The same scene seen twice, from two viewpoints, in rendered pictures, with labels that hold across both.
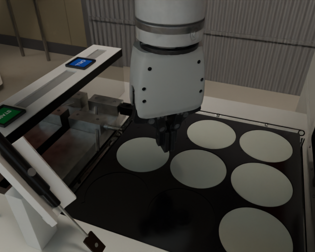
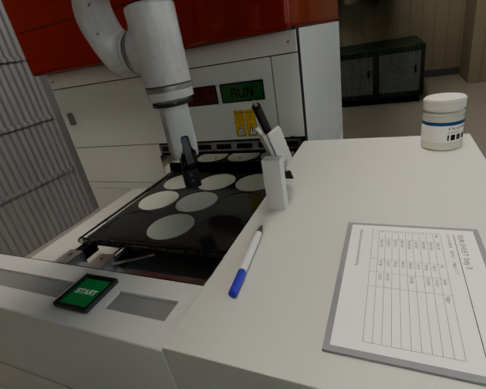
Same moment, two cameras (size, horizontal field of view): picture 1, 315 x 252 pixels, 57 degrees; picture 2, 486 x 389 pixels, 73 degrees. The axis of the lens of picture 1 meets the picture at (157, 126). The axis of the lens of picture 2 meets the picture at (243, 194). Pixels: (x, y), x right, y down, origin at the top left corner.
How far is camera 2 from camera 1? 0.64 m
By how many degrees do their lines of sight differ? 71
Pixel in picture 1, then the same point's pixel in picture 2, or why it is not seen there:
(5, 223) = (268, 224)
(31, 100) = (52, 287)
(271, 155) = not seen: hidden behind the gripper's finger
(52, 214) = (286, 156)
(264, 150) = not seen: hidden behind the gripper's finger
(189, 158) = (185, 205)
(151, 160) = (182, 220)
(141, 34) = (180, 93)
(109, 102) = (69, 257)
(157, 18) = (187, 77)
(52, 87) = (25, 279)
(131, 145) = (156, 233)
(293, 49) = not seen: outside the picture
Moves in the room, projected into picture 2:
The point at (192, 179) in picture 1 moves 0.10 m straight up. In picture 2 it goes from (208, 201) to (198, 160)
